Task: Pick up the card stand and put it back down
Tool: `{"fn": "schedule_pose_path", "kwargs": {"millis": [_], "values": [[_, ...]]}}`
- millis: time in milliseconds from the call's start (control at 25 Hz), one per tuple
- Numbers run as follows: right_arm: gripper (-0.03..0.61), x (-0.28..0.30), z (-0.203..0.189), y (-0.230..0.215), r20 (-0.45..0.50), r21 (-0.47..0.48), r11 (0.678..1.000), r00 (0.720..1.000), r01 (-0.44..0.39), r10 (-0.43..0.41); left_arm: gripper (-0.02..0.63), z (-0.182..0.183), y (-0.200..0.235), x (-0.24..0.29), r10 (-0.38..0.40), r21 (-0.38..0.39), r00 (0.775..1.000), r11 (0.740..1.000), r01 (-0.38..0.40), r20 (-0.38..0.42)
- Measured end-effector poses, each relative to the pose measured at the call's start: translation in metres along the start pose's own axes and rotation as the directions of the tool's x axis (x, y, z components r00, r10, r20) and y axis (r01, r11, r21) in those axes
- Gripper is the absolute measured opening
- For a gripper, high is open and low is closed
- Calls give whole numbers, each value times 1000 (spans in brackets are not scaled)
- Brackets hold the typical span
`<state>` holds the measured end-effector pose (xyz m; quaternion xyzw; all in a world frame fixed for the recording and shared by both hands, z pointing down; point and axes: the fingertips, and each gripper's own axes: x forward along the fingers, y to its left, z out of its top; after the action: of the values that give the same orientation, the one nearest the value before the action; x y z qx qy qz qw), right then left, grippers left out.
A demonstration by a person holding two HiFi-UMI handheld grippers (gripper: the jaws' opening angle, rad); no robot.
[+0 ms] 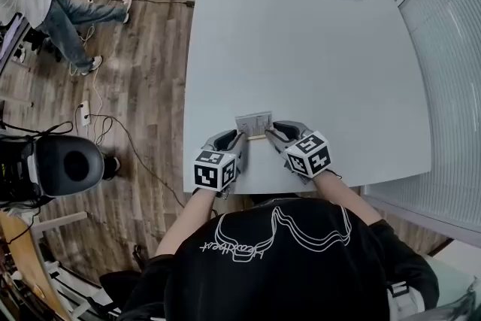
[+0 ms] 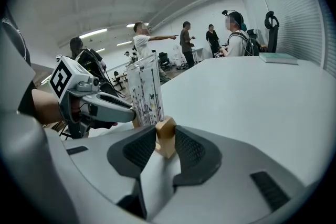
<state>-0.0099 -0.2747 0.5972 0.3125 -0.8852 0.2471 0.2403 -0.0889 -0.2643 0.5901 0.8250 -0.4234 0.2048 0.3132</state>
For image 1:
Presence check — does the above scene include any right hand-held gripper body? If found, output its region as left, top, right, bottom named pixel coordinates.
left=283, top=129, right=333, bottom=186

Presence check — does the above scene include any black padded chair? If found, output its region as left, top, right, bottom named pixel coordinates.
left=0, top=131, right=106, bottom=201

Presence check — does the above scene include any wooden board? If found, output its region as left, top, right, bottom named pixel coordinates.
left=0, top=211, right=73, bottom=321

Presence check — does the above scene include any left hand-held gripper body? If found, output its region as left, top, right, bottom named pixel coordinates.
left=193, top=148, right=239, bottom=200

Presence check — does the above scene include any white power strip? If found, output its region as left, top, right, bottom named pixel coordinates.
left=77, top=100, right=92, bottom=127

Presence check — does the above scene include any person's left forearm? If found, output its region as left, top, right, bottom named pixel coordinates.
left=155, top=186, right=218, bottom=259

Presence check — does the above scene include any person's black printed shirt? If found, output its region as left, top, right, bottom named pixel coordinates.
left=116, top=196, right=440, bottom=321

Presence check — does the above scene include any white floor cable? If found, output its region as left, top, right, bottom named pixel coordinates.
left=68, top=23, right=105, bottom=125

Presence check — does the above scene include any black floor cable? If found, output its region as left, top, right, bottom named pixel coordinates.
left=91, top=0, right=196, bottom=8
left=74, top=104, right=187, bottom=208

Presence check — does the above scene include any grey bag with strap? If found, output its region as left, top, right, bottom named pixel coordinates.
left=386, top=280, right=481, bottom=321

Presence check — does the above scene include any white metal frame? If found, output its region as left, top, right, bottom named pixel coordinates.
left=29, top=210, right=121, bottom=321

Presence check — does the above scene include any person's right forearm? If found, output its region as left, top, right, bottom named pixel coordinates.
left=313, top=169, right=383, bottom=227

